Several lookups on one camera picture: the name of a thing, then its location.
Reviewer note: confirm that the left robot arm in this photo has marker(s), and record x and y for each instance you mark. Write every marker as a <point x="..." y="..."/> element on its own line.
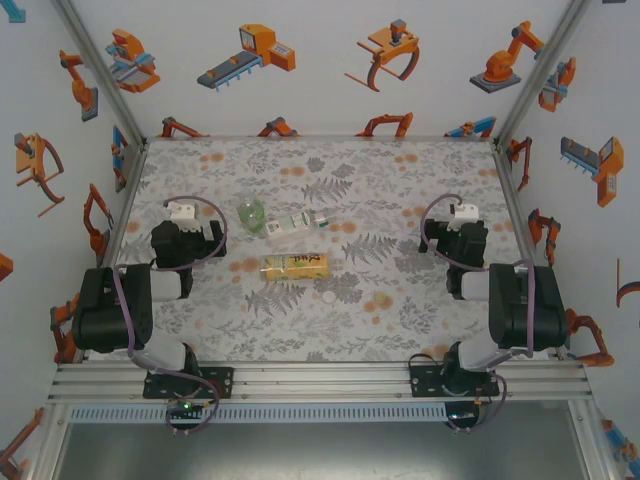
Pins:
<point x="100" y="310"/>

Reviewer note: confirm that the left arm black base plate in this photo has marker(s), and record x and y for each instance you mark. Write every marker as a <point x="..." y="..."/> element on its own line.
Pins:
<point x="222" y="382"/>

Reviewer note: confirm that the aluminium frame post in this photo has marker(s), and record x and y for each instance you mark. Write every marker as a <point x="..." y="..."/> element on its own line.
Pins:
<point x="50" y="440"/>
<point x="538" y="75"/>
<point x="105" y="75"/>
<point x="592" y="440"/>

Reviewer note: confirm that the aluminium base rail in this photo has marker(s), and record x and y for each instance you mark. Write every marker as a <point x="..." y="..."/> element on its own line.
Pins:
<point x="320" y="380"/>

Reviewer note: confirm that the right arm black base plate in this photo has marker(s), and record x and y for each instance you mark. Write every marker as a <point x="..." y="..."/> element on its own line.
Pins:
<point x="422" y="382"/>

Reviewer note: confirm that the clear bottle white-green label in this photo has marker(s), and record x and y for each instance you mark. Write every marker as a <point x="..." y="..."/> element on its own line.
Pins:
<point x="287" y="227"/>

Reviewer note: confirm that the aluminium side rail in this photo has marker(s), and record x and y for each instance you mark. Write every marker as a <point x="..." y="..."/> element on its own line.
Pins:
<point x="517" y="200"/>
<point x="121" y="200"/>

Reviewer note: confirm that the pale yellow bottle cap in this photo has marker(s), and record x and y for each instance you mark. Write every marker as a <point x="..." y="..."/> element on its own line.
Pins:
<point x="383" y="299"/>

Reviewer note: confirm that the aluminium back rail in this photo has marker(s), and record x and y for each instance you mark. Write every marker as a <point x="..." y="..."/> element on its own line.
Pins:
<point x="320" y="137"/>

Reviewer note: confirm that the clear bottle green label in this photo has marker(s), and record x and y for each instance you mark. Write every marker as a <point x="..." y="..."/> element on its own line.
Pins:
<point x="250" y="215"/>

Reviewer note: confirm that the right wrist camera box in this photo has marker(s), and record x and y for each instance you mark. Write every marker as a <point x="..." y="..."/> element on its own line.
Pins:
<point x="465" y="217"/>

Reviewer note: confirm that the floral patterned tablecloth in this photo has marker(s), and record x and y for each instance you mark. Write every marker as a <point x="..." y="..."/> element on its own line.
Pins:
<point x="320" y="340"/>

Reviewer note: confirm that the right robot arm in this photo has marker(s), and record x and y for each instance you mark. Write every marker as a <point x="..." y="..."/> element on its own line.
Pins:
<point x="530" y="310"/>

